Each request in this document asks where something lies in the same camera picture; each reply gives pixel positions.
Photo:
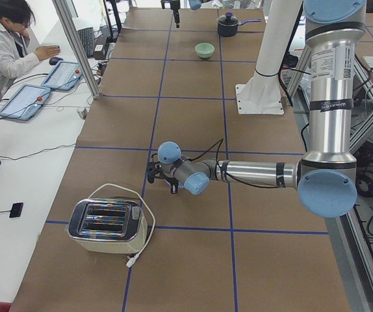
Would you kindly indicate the blue teach pendant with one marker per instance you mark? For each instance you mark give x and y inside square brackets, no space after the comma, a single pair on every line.
[63,77]
[25,103]

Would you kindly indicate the near blue teach pendant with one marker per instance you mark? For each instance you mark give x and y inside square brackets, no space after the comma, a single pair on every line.
[25,103]

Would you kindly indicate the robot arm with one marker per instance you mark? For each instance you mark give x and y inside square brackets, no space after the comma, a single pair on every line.
[325,175]
[194,4]

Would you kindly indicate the far blue teach pendant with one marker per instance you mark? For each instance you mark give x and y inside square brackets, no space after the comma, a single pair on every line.
[63,77]

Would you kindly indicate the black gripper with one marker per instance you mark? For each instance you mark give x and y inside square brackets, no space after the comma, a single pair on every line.
[176,12]
[172,182]

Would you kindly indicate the black computer mouse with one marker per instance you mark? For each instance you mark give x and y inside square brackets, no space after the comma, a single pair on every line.
[54,60]

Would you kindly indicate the cream and chrome toaster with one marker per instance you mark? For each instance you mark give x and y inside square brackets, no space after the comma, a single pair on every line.
[109,226]

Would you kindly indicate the small black puck device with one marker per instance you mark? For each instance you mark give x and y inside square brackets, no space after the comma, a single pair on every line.
[16,210]

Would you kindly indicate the dark blue saucepan with lid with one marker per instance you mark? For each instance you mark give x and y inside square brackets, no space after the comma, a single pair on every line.
[227,24]

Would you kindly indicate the person in white coat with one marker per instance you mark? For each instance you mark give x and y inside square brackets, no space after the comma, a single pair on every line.
[15,18]

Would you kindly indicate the green bowl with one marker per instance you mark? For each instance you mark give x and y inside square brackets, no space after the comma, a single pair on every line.
[204,50]

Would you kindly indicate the aluminium frame post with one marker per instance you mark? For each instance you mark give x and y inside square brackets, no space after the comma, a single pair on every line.
[70,31]

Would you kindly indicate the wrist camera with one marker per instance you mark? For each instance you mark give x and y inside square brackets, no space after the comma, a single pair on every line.
[153,171]
[163,3]

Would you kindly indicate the black keyboard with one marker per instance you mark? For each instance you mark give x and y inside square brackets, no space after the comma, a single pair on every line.
[86,36]

